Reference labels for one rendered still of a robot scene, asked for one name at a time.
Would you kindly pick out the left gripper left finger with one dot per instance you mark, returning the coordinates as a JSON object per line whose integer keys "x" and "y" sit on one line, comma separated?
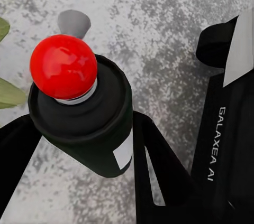
{"x": 18, "y": 141}

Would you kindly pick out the insectifuge atomizer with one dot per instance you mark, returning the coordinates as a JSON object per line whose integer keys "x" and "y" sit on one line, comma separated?
{"x": 81, "y": 101}

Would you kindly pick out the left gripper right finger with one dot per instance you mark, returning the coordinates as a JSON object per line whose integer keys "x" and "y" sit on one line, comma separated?
{"x": 184, "y": 202}

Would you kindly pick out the pot plant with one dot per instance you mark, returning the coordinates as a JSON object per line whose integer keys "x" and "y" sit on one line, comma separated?
{"x": 10, "y": 95}

